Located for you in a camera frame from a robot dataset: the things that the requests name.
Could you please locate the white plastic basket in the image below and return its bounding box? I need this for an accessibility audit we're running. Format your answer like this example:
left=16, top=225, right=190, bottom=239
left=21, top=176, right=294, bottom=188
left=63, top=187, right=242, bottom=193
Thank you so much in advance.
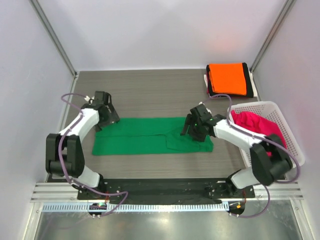
left=229, top=101, right=305, bottom=166

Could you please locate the green t-shirt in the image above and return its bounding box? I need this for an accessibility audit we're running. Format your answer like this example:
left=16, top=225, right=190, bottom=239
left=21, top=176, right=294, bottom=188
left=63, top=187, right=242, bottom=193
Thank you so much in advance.
left=92, top=117, right=214, bottom=156

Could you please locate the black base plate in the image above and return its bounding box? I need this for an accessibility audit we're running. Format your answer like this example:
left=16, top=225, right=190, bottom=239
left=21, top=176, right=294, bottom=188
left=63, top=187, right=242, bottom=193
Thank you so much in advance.
left=77, top=177, right=256, bottom=205

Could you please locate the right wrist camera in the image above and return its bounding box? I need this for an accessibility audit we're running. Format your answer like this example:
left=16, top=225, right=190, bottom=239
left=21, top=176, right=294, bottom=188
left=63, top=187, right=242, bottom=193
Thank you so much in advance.
left=199, top=101, right=212, bottom=114

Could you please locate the pink t-shirt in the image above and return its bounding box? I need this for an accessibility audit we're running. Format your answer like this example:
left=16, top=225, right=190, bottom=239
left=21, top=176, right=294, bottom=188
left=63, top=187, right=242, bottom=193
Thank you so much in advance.
left=230, top=110, right=287, bottom=148

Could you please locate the folded black t-shirt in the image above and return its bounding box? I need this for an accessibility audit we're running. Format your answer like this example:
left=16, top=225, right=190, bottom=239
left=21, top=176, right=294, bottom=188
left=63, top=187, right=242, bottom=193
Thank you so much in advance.
left=206, top=62, right=255, bottom=98

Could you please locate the white slotted cable duct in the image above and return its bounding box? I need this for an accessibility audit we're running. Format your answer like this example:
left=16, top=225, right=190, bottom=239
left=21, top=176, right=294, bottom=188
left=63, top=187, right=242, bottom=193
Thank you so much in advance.
left=42, top=201, right=229, bottom=213

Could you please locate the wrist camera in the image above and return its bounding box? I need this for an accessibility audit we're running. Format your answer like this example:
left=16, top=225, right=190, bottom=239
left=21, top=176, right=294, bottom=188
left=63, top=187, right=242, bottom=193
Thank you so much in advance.
left=84, top=95, right=95, bottom=104
left=199, top=101, right=212, bottom=114

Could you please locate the aluminium frame post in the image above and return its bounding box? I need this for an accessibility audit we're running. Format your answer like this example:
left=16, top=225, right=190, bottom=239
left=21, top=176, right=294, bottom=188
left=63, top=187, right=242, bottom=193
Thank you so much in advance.
left=250, top=0, right=296, bottom=73
left=29, top=0, right=77, bottom=79

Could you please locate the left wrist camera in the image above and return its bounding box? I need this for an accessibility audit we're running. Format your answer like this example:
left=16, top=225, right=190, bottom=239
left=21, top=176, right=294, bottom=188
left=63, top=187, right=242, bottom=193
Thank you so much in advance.
left=84, top=95, right=95, bottom=104

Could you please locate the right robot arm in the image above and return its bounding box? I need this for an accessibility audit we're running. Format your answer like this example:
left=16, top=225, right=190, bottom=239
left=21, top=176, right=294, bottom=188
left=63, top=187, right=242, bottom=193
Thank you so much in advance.
left=180, top=103, right=293, bottom=198

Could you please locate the left aluminium frame post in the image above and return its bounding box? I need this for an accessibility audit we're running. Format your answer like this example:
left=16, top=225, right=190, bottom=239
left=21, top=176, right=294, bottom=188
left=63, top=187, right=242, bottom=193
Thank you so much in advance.
left=29, top=0, right=77, bottom=79

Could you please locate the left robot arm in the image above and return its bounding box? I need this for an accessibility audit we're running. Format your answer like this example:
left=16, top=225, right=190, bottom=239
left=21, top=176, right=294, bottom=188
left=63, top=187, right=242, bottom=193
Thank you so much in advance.
left=45, top=91, right=120, bottom=200

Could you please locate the folded orange t-shirt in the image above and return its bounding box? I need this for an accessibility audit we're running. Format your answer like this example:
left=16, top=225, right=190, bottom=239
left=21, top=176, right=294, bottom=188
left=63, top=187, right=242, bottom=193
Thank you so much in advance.
left=208, top=63, right=247, bottom=96

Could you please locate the right aluminium frame post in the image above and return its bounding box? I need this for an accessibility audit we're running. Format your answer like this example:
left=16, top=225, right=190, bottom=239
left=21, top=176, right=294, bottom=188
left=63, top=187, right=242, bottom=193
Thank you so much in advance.
left=250, top=0, right=296, bottom=73

